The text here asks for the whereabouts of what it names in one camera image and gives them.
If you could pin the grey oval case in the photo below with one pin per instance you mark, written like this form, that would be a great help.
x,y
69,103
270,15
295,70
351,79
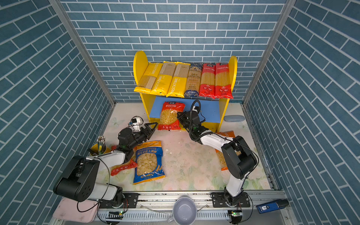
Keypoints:
x,y
234,118

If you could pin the blue shell pasta bag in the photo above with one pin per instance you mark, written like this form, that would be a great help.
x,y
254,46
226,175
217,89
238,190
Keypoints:
x,y
149,162

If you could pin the red macaroni bag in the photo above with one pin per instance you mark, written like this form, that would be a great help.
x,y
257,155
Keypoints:
x,y
129,165
168,116

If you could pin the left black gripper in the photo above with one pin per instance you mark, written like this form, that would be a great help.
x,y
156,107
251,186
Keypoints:
x,y
143,132

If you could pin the orange pasta bag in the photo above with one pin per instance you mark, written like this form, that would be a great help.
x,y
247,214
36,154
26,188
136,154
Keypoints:
x,y
220,155

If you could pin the pink tray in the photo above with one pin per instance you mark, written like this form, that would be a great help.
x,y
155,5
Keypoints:
x,y
71,210

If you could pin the blue handheld device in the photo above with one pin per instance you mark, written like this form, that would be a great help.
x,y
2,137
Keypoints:
x,y
272,206

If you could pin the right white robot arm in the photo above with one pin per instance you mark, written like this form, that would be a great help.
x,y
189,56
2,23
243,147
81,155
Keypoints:
x,y
239,158

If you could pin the yellow pen cup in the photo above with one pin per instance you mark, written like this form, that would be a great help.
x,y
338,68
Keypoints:
x,y
100,147

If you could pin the yellow spaghetti bag long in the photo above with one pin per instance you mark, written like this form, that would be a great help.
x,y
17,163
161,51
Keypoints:
x,y
164,79

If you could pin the blue-top Moli pasta bag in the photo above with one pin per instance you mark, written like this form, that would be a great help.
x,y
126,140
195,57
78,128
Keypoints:
x,y
193,80

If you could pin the red spaghetti bag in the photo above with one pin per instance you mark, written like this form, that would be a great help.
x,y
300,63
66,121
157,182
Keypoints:
x,y
207,83
222,81

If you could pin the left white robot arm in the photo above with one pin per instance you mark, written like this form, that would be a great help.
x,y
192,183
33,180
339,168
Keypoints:
x,y
78,180

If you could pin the grey bowl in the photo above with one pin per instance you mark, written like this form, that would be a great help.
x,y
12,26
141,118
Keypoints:
x,y
184,211

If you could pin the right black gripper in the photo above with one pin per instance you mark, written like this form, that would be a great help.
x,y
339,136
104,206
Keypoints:
x,y
181,118

